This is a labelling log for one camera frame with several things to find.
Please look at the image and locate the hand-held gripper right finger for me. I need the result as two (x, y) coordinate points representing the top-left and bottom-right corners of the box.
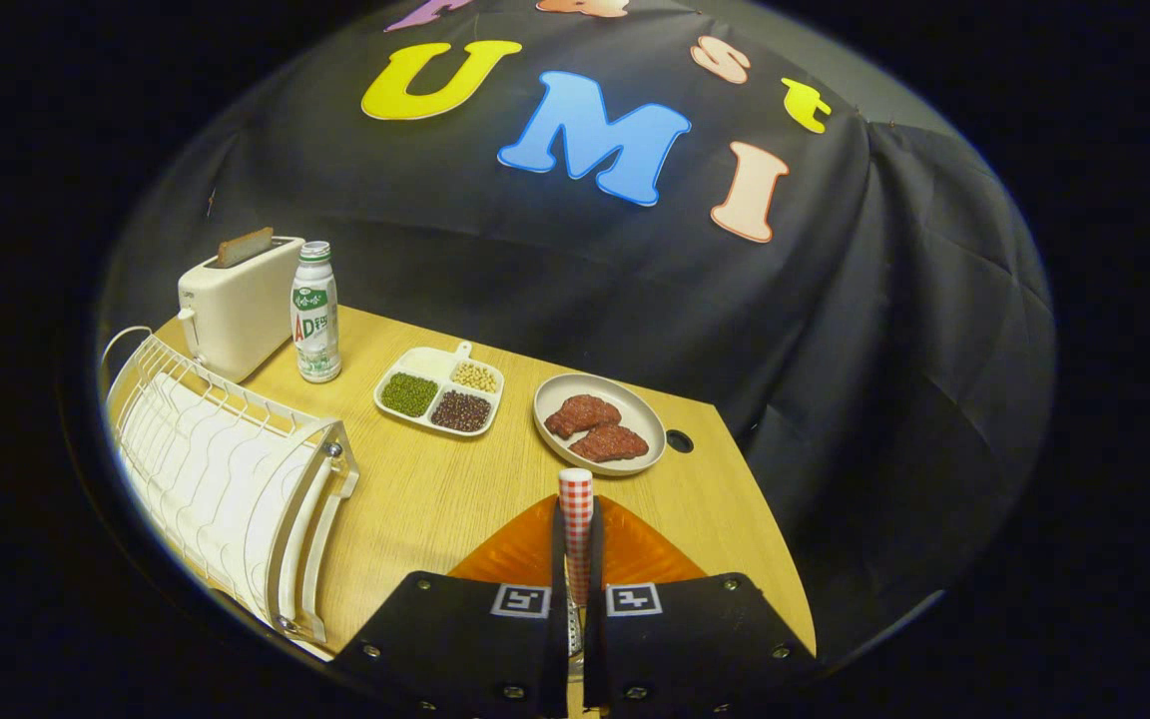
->
(583, 494), (818, 719)

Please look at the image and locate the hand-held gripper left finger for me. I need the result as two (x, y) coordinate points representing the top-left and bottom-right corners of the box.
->
(335, 494), (569, 719)

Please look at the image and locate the spoon with red checked handle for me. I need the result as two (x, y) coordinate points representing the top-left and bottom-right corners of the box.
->
(559, 468), (595, 680)

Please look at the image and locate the white wire dish rack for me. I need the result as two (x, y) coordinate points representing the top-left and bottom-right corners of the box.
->
(101, 326), (360, 645)

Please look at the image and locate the beige plate with meat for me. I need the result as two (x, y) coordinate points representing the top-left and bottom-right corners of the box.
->
(533, 373), (668, 477)

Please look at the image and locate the red meat piece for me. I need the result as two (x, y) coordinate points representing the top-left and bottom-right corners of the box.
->
(569, 423), (650, 463)
(544, 394), (623, 441)

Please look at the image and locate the pile of dark red beans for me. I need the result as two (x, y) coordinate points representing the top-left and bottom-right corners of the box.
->
(431, 389), (492, 432)

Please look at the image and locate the pile of green beans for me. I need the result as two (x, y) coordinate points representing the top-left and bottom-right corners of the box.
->
(380, 372), (439, 417)

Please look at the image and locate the white divided tray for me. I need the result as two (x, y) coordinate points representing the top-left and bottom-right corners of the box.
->
(373, 341), (506, 438)

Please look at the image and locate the white bottle with green label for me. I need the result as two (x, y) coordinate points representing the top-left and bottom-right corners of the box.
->
(290, 241), (343, 384)

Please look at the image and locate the black backdrop cloth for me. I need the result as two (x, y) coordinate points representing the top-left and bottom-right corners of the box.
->
(101, 0), (1055, 650)

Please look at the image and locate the white toaster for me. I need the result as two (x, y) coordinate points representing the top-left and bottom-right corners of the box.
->
(177, 236), (306, 384)

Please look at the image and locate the brown toast slice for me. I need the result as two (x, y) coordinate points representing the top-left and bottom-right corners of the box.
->
(216, 226), (276, 269)

